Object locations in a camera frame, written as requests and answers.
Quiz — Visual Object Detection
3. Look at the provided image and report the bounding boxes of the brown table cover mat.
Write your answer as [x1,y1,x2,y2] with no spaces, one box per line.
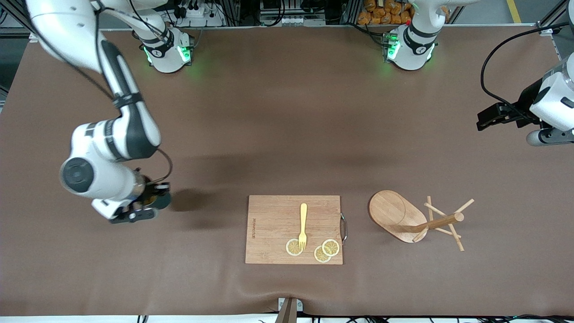
[0,25,574,317]

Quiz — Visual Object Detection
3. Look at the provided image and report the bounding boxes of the long white power strip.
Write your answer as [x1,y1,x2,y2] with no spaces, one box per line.
[260,15,326,26]

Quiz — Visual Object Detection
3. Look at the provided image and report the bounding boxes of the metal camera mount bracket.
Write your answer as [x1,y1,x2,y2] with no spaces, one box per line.
[274,297,304,323]

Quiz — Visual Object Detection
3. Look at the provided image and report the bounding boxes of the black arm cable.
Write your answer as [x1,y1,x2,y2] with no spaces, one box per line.
[480,25,565,122]
[27,0,174,184]

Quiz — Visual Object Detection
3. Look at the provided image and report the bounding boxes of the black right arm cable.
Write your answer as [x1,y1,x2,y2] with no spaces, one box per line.
[27,0,174,184]

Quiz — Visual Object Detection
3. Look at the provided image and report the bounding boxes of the wooden cutting board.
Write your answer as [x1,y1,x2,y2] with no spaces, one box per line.
[245,195,348,265]

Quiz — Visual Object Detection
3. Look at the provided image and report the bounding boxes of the teal mug yellow inside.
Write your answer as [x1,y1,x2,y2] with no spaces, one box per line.
[141,182,172,210]

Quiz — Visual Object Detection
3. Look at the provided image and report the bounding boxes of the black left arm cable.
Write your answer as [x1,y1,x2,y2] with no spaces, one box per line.
[480,25,565,122]

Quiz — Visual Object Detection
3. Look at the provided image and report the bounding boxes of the wooden mug tree rack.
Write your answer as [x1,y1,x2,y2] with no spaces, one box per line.
[369,190,475,252]

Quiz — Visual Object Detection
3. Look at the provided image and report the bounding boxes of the yellow plastic fork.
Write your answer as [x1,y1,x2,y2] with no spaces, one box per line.
[299,203,308,251]

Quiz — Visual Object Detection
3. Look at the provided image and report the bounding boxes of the aluminium frame post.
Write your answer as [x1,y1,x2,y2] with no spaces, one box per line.
[536,0,574,36]

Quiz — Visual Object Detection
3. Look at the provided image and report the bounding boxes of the orange snack bag pile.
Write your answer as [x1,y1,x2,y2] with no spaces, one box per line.
[357,0,413,25]

